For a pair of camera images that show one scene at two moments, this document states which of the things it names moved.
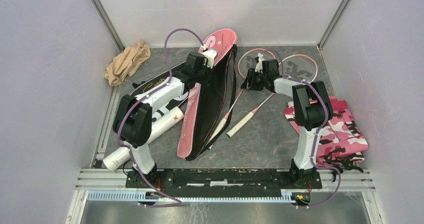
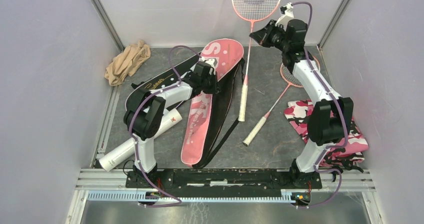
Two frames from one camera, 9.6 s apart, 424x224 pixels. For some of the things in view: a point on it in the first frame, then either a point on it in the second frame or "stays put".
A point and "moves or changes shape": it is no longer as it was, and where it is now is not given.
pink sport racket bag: x=209 y=107 moves or changes shape
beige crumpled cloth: x=127 y=62 stays put
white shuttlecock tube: x=123 y=157 stays put
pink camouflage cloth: x=342 y=143 stays put
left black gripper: x=209 y=72 → x=215 y=88
